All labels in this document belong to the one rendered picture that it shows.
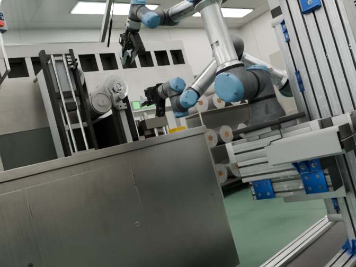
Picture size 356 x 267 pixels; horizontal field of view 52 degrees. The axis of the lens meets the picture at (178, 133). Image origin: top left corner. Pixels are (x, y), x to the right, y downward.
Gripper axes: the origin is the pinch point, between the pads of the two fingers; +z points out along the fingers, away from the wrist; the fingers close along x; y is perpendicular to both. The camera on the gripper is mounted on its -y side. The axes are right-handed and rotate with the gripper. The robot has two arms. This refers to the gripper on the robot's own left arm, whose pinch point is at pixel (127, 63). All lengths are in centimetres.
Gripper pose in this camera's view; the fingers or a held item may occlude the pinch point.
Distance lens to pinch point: 204.1
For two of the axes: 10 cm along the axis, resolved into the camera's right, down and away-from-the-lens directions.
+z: -2.7, 7.7, 5.7
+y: -5.8, -6.1, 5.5
